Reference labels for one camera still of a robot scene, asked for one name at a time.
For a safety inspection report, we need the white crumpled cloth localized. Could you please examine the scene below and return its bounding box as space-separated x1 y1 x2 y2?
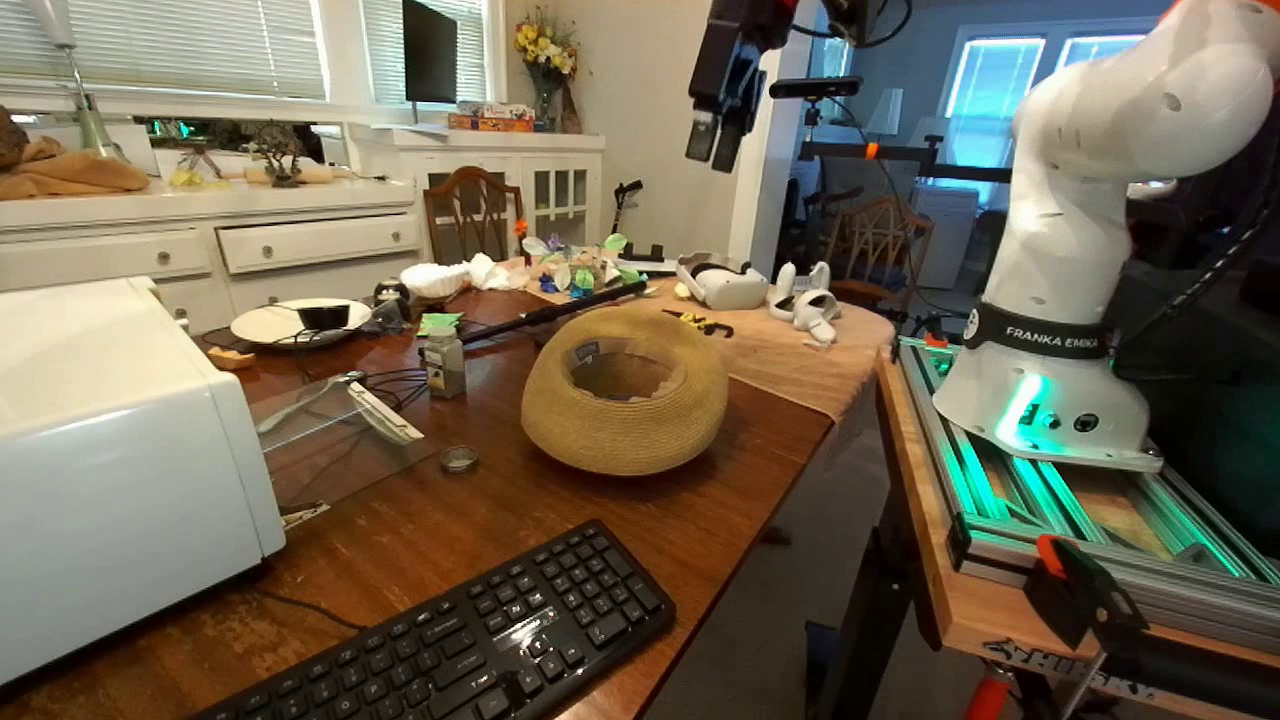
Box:
398 257 482 304

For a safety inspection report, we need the metal table lamp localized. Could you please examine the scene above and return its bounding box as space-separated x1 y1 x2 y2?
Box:
27 0 129 161

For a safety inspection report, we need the wicker chair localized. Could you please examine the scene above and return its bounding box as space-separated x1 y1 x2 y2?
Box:
809 196 942 320

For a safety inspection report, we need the long black stick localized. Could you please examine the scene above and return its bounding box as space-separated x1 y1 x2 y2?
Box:
456 274 651 357

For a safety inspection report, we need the white VR headset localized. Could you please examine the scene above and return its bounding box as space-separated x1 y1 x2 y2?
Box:
687 265 775 314

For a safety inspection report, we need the white VR controller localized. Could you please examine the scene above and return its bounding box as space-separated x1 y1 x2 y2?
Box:
794 257 849 351
770 257 809 322

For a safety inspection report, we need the tan table mat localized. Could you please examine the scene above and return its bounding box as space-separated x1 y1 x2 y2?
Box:
604 278 901 429

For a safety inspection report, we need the white plate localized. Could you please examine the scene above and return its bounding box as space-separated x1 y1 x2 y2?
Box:
230 292 377 357

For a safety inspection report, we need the silver metal utensil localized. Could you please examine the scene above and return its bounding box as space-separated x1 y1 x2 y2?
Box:
257 369 369 439

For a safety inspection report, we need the white glass door cabinet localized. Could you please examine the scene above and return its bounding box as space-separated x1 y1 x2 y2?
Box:
389 122 609 257

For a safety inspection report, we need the tan straw hat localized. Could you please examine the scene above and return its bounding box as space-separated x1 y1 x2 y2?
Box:
516 300 735 479

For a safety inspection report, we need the dark wooden chair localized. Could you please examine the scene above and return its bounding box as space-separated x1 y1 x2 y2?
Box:
419 163 527 266

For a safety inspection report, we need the vase with yellow flowers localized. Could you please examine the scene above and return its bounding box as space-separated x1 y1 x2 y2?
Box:
509 8 585 134

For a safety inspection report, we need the black orange clamp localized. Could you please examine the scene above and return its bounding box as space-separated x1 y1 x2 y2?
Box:
1021 532 1280 720

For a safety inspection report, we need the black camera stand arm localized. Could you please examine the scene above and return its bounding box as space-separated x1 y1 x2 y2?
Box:
798 133 1034 188

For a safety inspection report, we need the white toaster oven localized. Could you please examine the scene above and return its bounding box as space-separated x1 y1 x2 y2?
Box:
0 272 294 691

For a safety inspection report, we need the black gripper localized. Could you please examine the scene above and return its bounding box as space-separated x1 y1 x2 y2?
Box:
686 0 803 176

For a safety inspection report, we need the white drawer dresser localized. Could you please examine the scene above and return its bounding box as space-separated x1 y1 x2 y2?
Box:
0 176 434 336

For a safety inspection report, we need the small black bowl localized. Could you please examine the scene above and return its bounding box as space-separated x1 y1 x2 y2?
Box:
294 300 355 336

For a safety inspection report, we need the black stereo camera bar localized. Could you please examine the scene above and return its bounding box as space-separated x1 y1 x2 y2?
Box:
763 71 868 105

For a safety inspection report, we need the brown wooden basket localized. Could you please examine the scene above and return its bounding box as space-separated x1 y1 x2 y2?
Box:
0 98 157 205

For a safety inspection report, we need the black computer keyboard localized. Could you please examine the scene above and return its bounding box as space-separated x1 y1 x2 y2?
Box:
195 516 682 720

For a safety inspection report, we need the white window blind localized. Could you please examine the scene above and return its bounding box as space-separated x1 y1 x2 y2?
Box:
0 0 332 105

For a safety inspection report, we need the green crumpled packet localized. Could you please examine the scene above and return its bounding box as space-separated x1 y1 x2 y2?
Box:
548 261 604 300

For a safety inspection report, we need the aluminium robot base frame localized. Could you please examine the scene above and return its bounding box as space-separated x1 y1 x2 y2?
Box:
892 332 1280 649

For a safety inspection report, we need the wooden workbench top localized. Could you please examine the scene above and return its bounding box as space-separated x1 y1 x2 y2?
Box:
872 349 1280 674

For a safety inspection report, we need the black monitor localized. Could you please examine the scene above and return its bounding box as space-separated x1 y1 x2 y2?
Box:
399 0 465 109

